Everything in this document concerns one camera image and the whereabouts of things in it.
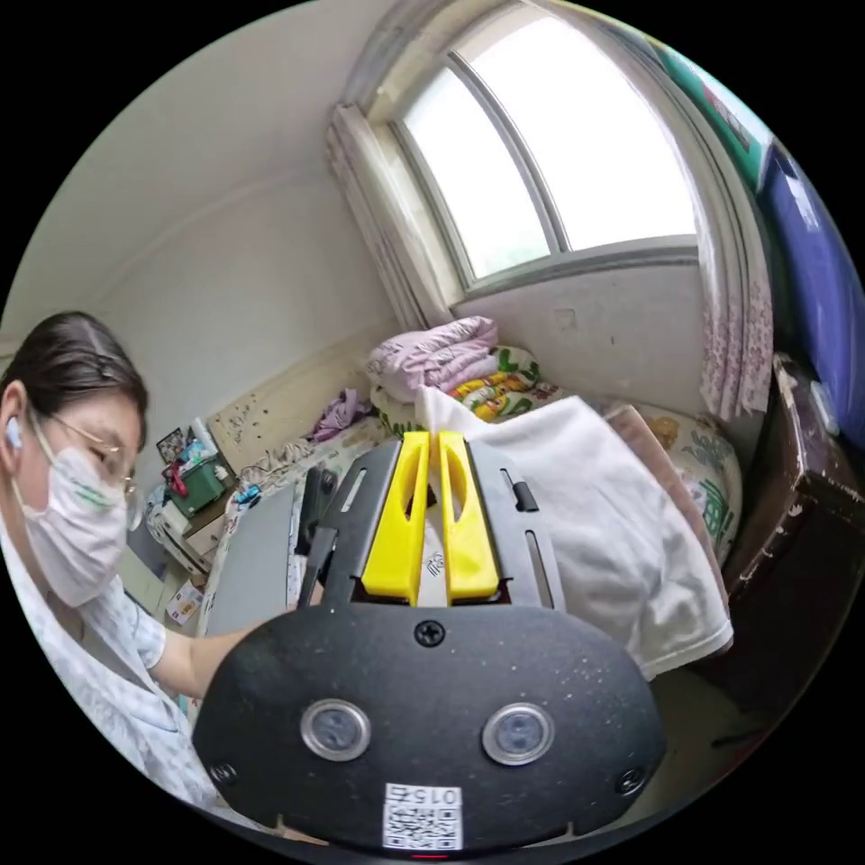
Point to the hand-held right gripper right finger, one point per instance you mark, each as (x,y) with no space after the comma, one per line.
(469,547)

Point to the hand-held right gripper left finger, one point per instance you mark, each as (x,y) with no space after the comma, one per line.
(392,540)

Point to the beige patterned long sleeve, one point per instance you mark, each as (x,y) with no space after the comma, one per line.
(608,527)

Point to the person's left forearm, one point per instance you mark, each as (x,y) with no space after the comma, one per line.
(203,655)

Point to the pale patterned curtain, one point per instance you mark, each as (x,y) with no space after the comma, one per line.
(385,223)
(736,338)

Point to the purple garment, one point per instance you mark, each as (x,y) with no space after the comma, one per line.
(341,412)

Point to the colourful printed pillow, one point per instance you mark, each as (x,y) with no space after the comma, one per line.
(503,392)

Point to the folded purple quilt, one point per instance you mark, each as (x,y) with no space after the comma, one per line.
(432,358)

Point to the cluttered white shelf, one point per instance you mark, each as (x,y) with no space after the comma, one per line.
(199,483)

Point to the small printed carton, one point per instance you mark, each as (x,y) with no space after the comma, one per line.
(186,603)

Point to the bed with printed sheet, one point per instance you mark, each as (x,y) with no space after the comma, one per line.
(703,466)

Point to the person's body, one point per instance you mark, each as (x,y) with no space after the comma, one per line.
(74,540)

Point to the dark wooden cupboard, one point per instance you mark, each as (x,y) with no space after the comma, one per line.
(797,540)

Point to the window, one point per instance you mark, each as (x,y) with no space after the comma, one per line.
(561,155)

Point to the blue bag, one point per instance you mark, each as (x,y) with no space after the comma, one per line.
(818,284)

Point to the green carton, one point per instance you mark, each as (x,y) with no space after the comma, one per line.
(716,108)

